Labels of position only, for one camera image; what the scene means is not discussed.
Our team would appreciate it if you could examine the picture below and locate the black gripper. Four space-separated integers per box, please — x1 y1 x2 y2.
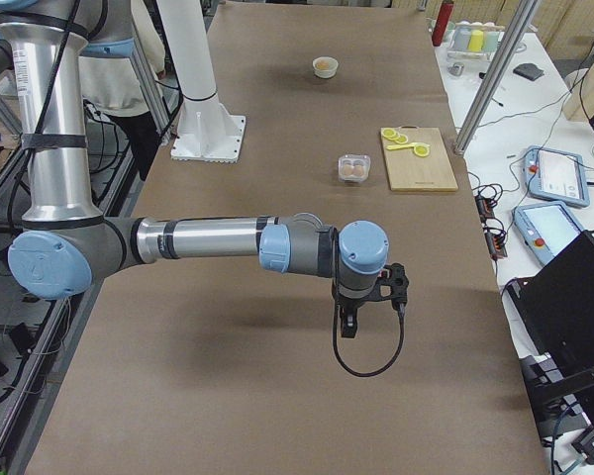
332 284 382 338

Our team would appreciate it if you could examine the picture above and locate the clear plastic egg box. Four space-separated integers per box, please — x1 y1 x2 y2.
338 154 371 183

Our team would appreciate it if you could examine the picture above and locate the white ceramic bowl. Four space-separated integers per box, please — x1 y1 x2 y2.
312 56 339 79

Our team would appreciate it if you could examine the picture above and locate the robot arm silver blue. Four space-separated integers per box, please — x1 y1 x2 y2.
0 1 394 337

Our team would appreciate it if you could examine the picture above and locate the wooden cutting board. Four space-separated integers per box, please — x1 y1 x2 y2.
380 127 458 192

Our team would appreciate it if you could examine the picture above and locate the black orange power strip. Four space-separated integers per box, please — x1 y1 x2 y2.
475 194 507 261

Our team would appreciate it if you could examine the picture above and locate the lemon slice far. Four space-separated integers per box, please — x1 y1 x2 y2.
381 128 399 140

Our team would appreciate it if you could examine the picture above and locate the lower blue teach pendant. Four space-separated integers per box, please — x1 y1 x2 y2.
514 201 584 265

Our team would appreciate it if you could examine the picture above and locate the blue teach pendant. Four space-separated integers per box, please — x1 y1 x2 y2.
524 145 590 208
514 201 584 265

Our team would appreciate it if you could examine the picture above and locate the black monitor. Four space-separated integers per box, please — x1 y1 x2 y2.
507 231 594 427

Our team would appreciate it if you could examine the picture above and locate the upper blue teach pendant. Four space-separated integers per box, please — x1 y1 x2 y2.
524 145 590 208

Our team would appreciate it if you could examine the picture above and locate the small metal cup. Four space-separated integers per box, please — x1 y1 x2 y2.
448 62 465 77

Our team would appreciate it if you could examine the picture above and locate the rack with coloured cups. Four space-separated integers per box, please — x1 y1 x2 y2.
446 21 505 61

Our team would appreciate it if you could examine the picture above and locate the dark grey cloth pad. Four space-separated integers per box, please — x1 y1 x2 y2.
513 63 545 81

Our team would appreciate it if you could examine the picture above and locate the red bottle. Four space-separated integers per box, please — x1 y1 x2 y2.
432 0 454 47

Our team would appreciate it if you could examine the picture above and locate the person in cream sweater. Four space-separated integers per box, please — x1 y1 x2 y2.
79 1 165 180

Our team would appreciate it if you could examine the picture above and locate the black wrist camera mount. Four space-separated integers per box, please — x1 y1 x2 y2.
374 263 409 307

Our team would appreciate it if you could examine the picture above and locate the black looped camera cable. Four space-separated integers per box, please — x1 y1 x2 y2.
332 296 406 376

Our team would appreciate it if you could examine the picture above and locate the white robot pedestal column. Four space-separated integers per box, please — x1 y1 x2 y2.
157 0 247 163

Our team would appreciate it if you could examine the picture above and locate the aluminium frame post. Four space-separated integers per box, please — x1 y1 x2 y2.
453 0 541 155

